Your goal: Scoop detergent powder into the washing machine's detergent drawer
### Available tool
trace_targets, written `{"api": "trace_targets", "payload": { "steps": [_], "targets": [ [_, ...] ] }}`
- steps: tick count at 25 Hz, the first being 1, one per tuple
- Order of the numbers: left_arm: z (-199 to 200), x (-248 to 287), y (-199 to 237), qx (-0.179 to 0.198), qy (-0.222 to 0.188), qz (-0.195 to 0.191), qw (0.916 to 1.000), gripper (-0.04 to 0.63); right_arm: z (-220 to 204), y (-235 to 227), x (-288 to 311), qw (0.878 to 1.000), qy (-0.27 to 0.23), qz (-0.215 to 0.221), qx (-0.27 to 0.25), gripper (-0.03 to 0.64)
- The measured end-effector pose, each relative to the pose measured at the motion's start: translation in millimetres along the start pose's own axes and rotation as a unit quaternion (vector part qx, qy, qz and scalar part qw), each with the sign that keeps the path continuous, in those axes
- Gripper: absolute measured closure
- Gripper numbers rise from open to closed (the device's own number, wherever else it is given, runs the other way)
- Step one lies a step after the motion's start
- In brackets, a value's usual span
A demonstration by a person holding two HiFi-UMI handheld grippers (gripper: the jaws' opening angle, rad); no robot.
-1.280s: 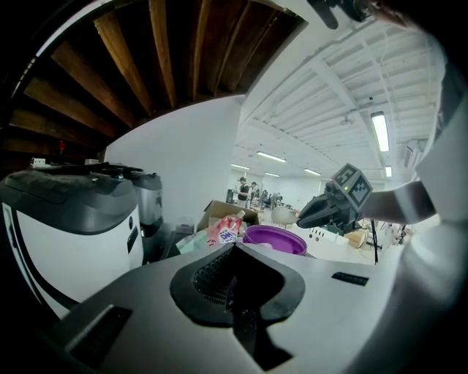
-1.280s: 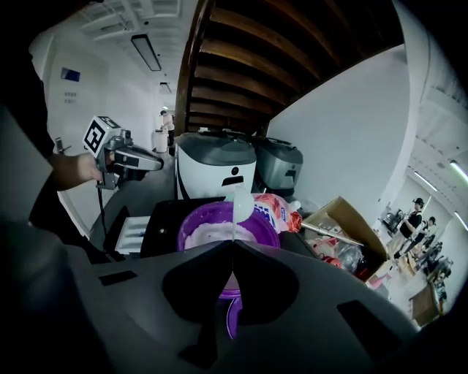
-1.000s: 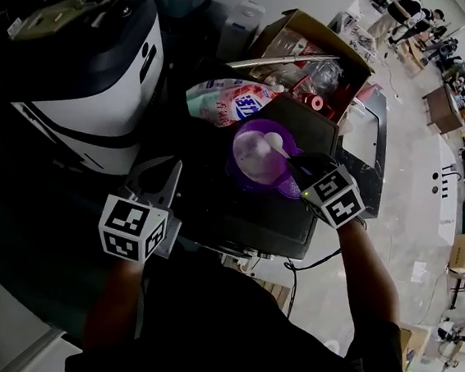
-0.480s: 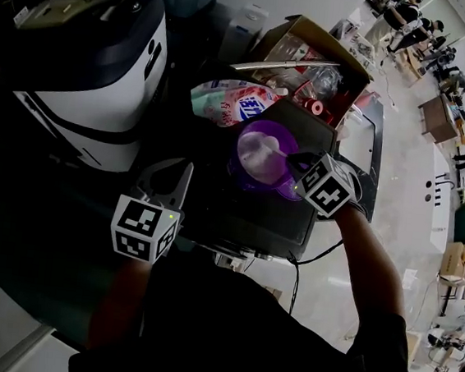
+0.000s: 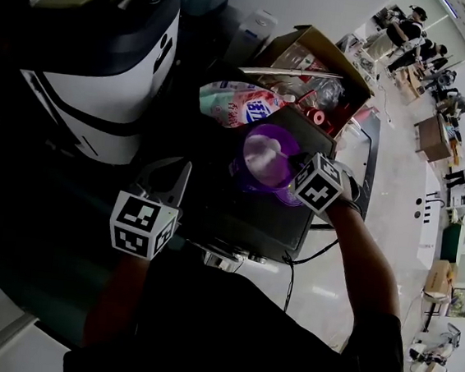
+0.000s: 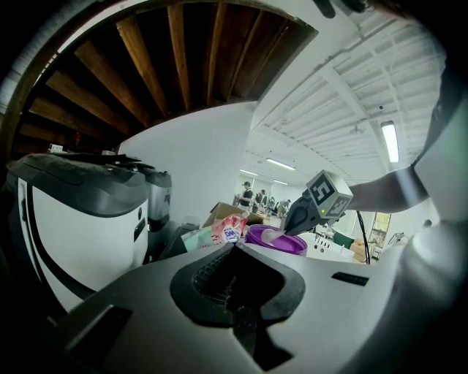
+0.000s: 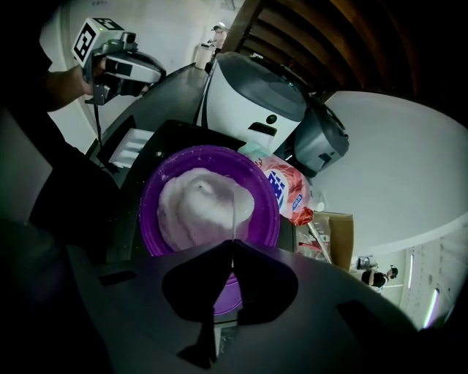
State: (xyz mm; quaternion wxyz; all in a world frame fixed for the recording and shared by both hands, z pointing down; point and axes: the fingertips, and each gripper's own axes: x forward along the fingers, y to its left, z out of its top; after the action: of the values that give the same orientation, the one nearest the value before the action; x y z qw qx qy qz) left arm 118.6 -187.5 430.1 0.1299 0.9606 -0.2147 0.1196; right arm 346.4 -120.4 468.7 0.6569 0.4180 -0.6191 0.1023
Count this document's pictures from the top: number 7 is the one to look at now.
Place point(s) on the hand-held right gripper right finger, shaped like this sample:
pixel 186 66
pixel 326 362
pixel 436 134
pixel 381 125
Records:
pixel 321 321

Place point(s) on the purple plastic tub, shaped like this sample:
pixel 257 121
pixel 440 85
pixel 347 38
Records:
pixel 153 204

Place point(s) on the wooden staircase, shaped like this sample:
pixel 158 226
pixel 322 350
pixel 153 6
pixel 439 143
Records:
pixel 329 36

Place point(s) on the person's left forearm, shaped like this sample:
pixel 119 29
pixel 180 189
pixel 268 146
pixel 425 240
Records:
pixel 66 87

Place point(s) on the white detergent drawer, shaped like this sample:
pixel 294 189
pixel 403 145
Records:
pixel 131 146

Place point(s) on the person's left hand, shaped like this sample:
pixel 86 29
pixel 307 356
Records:
pixel 87 78

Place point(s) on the black tray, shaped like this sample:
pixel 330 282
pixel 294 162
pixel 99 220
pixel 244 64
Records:
pixel 172 135

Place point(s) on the white bin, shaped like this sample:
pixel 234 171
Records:
pixel 204 56

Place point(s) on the dark grey appliance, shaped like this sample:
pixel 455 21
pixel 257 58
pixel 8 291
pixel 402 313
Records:
pixel 321 146

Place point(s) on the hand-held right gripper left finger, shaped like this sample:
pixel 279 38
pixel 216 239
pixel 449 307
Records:
pixel 146 310

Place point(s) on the open cardboard box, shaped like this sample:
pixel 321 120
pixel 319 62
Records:
pixel 342 237

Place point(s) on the white powder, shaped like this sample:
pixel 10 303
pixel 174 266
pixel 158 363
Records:
pixel 194 212

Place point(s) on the white and black appliance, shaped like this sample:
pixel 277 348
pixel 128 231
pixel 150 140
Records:
pixel 237 109

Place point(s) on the pink detergent refill bag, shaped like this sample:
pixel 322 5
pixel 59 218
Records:
pixel 289 190

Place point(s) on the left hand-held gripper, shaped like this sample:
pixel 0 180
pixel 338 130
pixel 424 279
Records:
pixel 86 40

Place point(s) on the person's black shirt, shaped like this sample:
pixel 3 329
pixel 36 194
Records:
pixel 66 190

